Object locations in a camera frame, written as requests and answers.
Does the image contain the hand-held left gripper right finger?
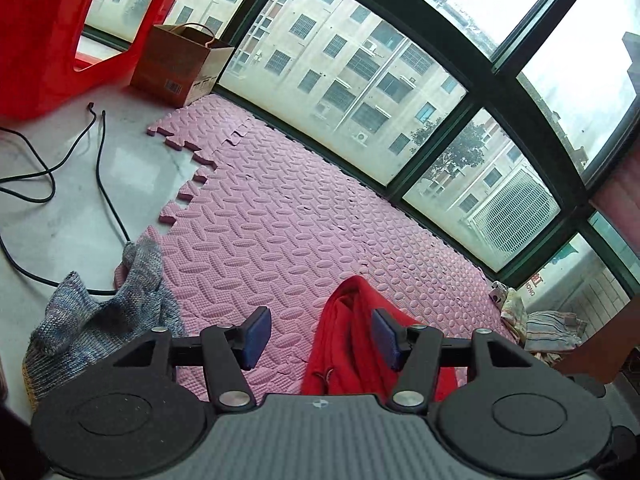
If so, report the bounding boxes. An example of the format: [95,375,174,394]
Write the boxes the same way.
[371,308,551,414]

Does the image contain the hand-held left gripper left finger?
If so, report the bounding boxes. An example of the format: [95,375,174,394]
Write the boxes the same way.
[90,306,272,414]

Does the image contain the red garment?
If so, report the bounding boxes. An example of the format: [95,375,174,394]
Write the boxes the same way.
[301,275,457,404]

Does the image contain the pink foam puzzle mat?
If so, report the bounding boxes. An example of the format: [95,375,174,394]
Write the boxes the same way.
[114,97,527,404]

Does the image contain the floral cloth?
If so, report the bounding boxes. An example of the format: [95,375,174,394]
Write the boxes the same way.
[500,285,529,347]

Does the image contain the grey knitted sweater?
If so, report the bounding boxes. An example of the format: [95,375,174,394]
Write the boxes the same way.
[22,235,187,409]

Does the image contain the striped cloth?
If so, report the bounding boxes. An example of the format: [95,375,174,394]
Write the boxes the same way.
[524,310,589,357]

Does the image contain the white window grille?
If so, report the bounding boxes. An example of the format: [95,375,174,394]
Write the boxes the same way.
[466,169,562,269]

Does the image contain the green tree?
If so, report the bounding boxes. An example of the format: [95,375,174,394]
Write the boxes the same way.
[411,120,490,197]

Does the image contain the brown wooden furniture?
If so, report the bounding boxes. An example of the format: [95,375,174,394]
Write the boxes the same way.
[549,294,640,387]

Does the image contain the beige apartment building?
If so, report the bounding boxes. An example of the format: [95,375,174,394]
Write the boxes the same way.
[85,0,593,261]

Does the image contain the brown cardboard box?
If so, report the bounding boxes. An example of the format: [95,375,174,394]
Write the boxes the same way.
[130,23,236,108]

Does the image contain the red plastic stool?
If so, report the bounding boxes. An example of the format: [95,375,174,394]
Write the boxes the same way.
[0,0,217,121]

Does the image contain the dark green window frame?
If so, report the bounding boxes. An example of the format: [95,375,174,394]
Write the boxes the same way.
[82,0,640,291]

